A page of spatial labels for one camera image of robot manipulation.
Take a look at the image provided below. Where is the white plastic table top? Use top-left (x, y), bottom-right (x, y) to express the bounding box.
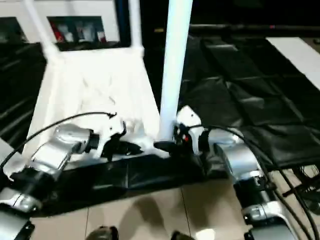
top-left (22, 46), bottom-right (175, 162)

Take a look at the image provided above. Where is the white plastic table leg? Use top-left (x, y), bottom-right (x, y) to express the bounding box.
top-left (128, 0), bottom-right (146, 57)
top-left (158, 0), bottom-right (194, 142)
top-left (0, 136), bottom-right (25, 175)
top-left (21, 0), bottom-right (62, 62)

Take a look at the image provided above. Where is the black work mat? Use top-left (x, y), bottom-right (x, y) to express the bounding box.
top-left (0, 37), bottom-right (320, 217)

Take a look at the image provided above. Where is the grey left robot leg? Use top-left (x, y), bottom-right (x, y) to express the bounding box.
top-left (85, 226), bottom-right (121, 240)

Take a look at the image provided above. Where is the red bottle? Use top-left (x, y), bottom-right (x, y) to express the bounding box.
top-left (53, 22), bottom-right (65, 43)

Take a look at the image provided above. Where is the black low cabinet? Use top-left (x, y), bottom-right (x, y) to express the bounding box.
top-left (140, 0), bottom-right (320, 46)

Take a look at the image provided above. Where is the white display cabinet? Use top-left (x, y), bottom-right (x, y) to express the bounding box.
top-left (0, 0), bottom-right (122, 44)

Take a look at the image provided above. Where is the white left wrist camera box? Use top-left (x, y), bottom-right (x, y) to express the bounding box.
top-left (96, 116), bottom-right (129, 156)

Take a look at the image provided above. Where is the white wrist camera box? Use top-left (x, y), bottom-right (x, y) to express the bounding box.
top-left (174, 105), bottom-right (209, 154)
top-left (96, 116), bottom-right (129, 156)

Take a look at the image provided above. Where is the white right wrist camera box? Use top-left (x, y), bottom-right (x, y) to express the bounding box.
top-left (174, 105), bottom-right (209, 154)

